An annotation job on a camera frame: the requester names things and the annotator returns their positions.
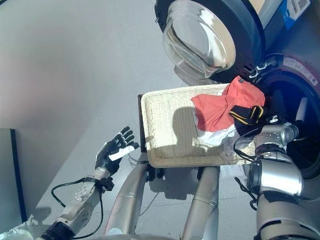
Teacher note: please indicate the dark brown stool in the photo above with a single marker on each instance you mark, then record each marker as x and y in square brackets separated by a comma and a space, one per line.
[143, 140]

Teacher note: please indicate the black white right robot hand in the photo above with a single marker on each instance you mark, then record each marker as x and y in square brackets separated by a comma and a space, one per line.
[302, 110]

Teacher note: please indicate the blue white energy label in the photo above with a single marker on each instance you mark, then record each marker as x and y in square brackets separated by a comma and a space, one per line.
[287, 15]

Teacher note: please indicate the red garment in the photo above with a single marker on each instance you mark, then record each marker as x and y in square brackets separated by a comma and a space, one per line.
[215, 112]

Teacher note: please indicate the dark edged grey panel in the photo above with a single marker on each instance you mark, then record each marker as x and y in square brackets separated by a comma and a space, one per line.
[12, 175]

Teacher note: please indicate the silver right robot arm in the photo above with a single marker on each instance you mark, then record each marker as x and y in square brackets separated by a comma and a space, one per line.
[275, 175]

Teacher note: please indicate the silver robot torso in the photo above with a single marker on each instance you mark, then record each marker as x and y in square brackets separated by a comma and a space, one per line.
[145, 237]

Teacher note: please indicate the dark grey washing machine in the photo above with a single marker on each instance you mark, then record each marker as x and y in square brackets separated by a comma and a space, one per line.
[300, 37]

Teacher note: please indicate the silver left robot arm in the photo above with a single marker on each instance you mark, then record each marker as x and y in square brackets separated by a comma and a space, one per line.
[80, 200]

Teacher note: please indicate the white garment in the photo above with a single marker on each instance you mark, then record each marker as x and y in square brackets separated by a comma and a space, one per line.
[212, 137]

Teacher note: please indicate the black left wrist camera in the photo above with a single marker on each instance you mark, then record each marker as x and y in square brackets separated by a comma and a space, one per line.
[107, 185]

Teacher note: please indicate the black garment with yellow trim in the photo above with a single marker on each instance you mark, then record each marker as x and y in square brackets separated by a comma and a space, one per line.
[243, 127]

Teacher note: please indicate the round washing machine door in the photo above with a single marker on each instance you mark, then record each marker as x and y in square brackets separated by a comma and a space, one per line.
[200, 42]

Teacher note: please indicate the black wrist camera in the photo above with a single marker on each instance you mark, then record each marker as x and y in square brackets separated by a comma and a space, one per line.
[107, 185]
[273, 119]

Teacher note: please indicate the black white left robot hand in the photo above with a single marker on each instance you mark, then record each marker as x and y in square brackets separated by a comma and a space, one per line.
[107, 160]

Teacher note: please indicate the silver right robot leg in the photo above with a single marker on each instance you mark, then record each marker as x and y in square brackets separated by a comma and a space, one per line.
[202, 200]

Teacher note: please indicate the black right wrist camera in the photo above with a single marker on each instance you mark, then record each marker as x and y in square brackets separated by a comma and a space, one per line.
[273, 119]

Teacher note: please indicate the cream wicker laundry basket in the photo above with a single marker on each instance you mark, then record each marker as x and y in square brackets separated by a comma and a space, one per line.
[162, 112]

